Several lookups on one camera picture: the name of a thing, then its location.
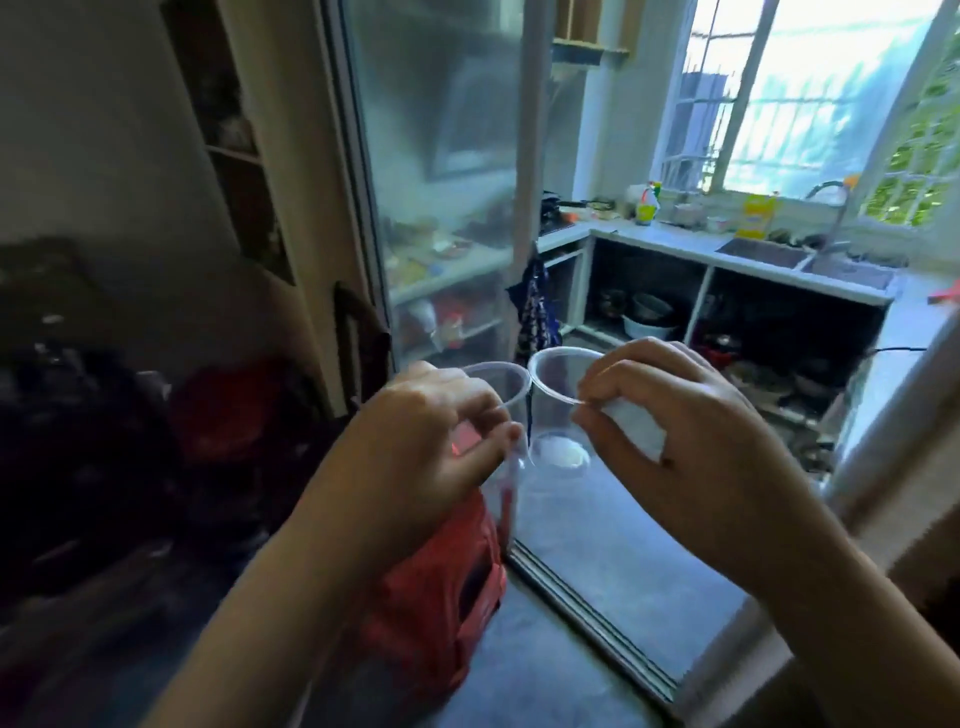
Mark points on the person's right hand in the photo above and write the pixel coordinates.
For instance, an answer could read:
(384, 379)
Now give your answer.
(705, 465)

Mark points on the person's left hand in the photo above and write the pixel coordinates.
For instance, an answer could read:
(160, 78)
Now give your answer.
(390, 465)

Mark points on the person's left thumb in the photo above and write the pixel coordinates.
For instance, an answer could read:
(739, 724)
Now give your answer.
(487, 454)

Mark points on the person's right middle finger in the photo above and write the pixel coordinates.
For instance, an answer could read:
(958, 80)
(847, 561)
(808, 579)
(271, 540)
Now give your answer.
(652, 349)

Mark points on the person's right thumb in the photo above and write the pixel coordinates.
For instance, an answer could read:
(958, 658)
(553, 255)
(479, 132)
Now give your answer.
(607, 446)

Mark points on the clear plastic cup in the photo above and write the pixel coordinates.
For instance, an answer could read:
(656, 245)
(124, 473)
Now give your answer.
(514, 480)
(559, 420)

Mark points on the person's right forearm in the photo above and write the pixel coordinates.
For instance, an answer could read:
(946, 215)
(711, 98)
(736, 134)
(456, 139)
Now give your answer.
(862, 630)

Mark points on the person's left forearm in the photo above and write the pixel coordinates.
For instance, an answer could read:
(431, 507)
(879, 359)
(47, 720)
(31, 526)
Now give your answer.
(270, 622)

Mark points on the white bowl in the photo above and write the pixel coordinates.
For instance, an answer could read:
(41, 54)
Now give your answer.
(649, 330)

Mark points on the dark cooking pot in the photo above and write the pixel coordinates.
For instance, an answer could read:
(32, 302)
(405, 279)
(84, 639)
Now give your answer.
(651, 306)

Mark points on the white kitchen counter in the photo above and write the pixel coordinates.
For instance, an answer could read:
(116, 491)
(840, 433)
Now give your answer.
(675, 240)

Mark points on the blue patterned cloth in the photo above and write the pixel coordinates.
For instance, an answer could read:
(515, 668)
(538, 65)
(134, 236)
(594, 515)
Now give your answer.
(536, 307)

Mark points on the metal pot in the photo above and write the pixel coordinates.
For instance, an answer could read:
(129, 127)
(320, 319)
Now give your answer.
(686, 215)

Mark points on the spray bottle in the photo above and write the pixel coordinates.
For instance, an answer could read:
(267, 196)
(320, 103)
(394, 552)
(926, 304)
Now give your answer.
(648, 206)

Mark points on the red plastic bag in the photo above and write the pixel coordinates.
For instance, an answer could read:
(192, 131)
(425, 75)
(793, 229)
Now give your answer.
(427, 600)

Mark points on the black stove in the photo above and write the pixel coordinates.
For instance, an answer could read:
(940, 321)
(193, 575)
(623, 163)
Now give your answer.
(559, 214)

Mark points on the black chair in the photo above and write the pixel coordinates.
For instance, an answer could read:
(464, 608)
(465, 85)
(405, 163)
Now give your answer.
(364, 345)

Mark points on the steel kitchen sink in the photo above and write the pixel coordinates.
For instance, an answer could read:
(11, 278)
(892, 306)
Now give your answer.
(802, 259)

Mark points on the metal door floor track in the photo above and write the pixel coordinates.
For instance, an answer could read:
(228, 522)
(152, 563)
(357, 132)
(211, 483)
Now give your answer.
(592, 622)

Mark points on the metal faucet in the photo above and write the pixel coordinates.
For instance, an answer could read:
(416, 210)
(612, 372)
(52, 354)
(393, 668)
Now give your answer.
(838, 210)

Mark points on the frosted sliding glass door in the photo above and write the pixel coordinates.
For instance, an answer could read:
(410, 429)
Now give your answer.
(442, 150)

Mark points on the barred window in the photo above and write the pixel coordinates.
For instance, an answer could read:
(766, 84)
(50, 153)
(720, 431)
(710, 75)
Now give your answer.
(817, 90)

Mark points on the pile of dark bags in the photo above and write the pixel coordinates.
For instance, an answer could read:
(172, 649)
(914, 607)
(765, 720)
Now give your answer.
(82, 450)

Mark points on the tall open shelf cabinet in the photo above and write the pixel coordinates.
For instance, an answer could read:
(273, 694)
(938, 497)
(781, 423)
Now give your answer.
(232, 135)

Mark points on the wooden wall shelf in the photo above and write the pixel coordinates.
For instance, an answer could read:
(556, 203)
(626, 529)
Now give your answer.
(592, 37)

